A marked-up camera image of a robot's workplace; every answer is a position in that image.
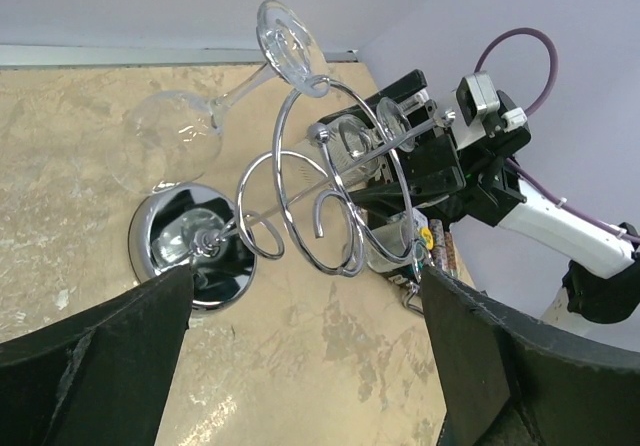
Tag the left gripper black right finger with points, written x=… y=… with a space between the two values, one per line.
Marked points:
x=510 y=379

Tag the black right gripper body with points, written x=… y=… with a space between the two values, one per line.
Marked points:
x=445 y=183

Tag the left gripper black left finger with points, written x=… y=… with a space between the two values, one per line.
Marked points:
x=101 y=376

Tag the ribbed clear glass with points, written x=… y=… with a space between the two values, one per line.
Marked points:
x=393 y=237

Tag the tall clear flute glass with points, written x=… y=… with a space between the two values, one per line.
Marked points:
x=350 y=139

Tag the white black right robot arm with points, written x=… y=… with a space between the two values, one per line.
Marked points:
x=602 y=281

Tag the chrome wine glass rack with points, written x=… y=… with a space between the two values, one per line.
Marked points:
x=216 y=237

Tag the yellow dealer button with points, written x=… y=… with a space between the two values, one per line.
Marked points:
x=427 y=237

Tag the black poker chip case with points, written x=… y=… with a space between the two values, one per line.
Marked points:
x=442 y=256

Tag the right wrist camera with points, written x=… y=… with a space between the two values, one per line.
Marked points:
x=482 y=112

